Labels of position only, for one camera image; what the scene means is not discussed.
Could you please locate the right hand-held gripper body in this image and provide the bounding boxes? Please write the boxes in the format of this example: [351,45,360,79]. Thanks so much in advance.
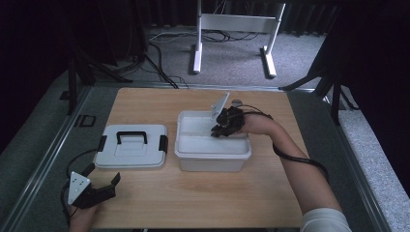
[210,92,247,136]

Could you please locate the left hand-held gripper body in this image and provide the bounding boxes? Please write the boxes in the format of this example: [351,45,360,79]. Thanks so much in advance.
[66,170,117,210]

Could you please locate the white plastic storage box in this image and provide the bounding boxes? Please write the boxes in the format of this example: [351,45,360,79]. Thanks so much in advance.
[174,110,252,173]

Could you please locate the person's left hand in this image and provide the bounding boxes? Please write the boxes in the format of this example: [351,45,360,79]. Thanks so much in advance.
[68,202,101,232]

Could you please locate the person's right hand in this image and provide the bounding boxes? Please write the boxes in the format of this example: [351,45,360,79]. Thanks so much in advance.
[240,113,277,136]

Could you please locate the black tripod stand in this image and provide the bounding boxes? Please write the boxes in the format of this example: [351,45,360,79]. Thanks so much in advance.
[278,47,361,127]
[65,38,133,116]

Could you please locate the white sleeve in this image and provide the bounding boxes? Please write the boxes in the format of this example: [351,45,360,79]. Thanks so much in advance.
[300,207,353,232]

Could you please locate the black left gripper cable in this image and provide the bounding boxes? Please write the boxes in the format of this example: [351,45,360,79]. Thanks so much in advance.
[59,148,99,226]

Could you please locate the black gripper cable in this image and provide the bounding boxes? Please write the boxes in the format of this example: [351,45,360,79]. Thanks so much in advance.
[59,148,99,226]
[236,103,331,186]

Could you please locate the white lid with black handle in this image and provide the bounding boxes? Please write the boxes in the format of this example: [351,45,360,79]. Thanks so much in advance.
[94,124,169,170]

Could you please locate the black square floor bracket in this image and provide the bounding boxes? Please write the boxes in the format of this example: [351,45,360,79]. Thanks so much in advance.
[74,114,97,128]

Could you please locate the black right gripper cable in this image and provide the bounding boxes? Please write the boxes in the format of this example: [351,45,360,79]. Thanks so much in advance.
[236,103,331,186]

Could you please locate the black floor cable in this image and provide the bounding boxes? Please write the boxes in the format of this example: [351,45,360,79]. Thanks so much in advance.
[143,41,190,90]

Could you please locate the bundle of floor cables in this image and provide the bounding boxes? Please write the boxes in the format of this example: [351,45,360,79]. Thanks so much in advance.
[148,28,263,44]

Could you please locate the white metal desk frame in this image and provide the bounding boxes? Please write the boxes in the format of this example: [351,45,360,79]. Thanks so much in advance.
[191,0,287,79]

